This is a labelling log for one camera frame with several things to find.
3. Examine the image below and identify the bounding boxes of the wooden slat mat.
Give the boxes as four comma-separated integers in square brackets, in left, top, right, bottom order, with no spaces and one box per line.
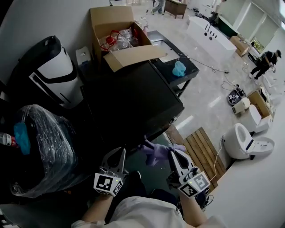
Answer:
[183,126,227,192]

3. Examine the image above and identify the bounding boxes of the closed cardboard box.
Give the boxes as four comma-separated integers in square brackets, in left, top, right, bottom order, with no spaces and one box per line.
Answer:
[229,35,250,57]

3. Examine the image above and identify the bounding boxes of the white rectangular sink basin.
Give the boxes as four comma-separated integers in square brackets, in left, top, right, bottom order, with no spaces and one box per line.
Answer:
[151,39,179,63]

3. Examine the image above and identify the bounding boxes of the crumpled teal cloth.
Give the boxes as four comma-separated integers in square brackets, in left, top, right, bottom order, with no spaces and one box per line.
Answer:
[172,61,187,77]

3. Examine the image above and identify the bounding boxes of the person's black left shoe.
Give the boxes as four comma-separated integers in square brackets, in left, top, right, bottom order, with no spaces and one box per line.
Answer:
[128,171,142,186]

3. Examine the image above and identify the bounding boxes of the person's black trousers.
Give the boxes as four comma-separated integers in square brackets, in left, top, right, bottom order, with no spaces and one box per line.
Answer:
[127,177,179,202]

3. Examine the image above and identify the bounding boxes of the plastic-wrapped black appliance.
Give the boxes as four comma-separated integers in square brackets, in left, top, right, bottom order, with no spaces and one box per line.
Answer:
[8,104,79,199]

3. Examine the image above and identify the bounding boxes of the black headphones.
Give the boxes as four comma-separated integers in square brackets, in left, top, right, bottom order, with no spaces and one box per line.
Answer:
[195,189,215,211]

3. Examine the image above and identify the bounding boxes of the clear bottle with red label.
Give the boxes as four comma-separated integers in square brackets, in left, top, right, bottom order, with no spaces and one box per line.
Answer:
[0,132,17,148]

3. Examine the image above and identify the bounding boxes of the small white box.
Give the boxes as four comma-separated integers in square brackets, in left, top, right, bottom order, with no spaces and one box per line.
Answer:
[75,46,91,68]

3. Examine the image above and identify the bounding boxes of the black round tray of parts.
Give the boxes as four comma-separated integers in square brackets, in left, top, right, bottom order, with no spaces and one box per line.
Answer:
[228,84,247,106]

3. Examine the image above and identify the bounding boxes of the open brown cardboard box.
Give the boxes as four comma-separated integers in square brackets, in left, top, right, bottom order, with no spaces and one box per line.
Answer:
[247,88,275,119]

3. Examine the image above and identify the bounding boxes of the person's left forearm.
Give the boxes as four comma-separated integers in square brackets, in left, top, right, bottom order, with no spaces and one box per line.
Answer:
[81,193,114,224]

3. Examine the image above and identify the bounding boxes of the tall white and black appliance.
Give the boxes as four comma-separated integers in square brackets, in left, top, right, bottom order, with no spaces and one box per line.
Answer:
[10,35,83,110]

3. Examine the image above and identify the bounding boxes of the red plastic item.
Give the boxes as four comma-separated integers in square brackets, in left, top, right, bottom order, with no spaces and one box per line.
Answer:
[100,30,121,52]

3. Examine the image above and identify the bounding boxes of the white cable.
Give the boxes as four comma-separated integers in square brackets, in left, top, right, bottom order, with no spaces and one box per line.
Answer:
[208,135,224,181]

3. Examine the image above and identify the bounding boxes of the brown wooden desk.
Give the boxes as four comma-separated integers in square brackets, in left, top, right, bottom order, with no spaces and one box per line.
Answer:
[164,0,188,19]

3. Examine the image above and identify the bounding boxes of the purple clothes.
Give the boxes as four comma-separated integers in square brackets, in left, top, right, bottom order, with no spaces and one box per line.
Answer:
[138,142,187,167]

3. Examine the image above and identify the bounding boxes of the white toilet with open lid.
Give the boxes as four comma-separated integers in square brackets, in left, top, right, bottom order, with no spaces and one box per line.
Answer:
[224,122,276,161]

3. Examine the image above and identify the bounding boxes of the person's white shirt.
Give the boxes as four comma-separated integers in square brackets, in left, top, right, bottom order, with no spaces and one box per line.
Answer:
[71,195,226,228]

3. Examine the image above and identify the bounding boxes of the black washing machine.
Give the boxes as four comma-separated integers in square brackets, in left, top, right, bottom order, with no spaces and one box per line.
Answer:
[81,60,186,152]

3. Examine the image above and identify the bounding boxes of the dark green bathtub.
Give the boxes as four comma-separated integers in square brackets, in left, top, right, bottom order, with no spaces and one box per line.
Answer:
[217,15,240,39]

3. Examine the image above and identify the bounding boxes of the black side table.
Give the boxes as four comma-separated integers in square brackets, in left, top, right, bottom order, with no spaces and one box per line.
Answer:
[147,30,200,98]

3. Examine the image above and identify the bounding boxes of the black extension cable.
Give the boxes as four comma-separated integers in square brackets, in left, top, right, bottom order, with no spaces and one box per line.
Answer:
[189,57,230,74]

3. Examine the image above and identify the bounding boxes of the small cream appliance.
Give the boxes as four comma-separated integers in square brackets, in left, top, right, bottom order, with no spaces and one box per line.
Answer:
[231,97,251,115]

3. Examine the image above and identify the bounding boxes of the clear plastic packaging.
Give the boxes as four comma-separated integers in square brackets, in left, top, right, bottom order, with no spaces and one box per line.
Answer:
[115,28,137,49]

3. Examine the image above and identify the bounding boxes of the white rectangular bathtub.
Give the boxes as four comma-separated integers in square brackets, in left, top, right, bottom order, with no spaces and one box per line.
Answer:
[186,16,237,57]

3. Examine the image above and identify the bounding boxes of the large open cardboard box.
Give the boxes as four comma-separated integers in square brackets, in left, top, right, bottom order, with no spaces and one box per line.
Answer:
[90,6,167,73]

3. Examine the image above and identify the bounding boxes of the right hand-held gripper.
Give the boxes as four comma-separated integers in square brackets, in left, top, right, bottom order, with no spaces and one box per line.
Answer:
[166,150,211,199]

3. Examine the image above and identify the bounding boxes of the person's right forearm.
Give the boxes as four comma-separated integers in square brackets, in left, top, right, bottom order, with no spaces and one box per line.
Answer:
[179,192,208,228]

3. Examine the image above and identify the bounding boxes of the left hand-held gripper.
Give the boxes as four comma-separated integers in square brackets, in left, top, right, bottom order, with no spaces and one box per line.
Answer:
[93,147,128,197]

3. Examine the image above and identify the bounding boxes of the grey roller blind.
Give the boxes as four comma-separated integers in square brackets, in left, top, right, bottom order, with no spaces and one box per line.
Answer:
[253,15,280,45]
[237,2,268,34]

